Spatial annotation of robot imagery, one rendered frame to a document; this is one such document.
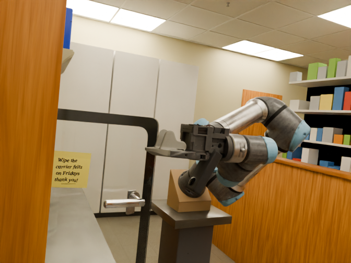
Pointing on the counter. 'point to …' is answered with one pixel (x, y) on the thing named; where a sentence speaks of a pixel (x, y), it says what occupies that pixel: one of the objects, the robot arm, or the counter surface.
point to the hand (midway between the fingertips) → (150, 152)
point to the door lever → (134, 199)
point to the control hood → (67, 54)
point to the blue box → (68, 28)
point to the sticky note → (70, 169)
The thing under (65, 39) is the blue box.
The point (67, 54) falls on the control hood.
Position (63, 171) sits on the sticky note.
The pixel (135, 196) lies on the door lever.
